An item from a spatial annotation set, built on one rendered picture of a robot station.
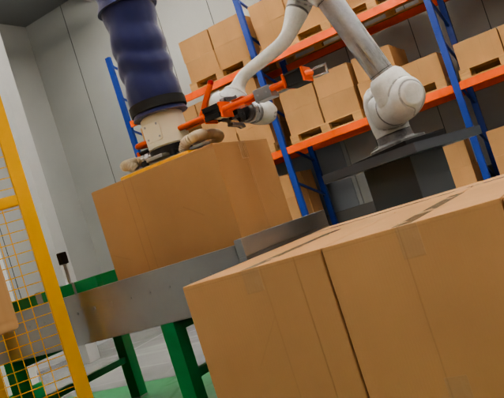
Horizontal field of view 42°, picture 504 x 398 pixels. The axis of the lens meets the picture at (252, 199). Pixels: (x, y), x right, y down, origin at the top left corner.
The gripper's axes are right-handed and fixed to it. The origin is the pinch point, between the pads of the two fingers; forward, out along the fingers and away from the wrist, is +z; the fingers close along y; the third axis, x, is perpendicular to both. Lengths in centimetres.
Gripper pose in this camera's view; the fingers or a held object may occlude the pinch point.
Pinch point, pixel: (220, 111)
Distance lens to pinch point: 246.5
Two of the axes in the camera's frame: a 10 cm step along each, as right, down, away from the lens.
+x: -8.3, 2.8, 4.9
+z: -4.8, 1.1, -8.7
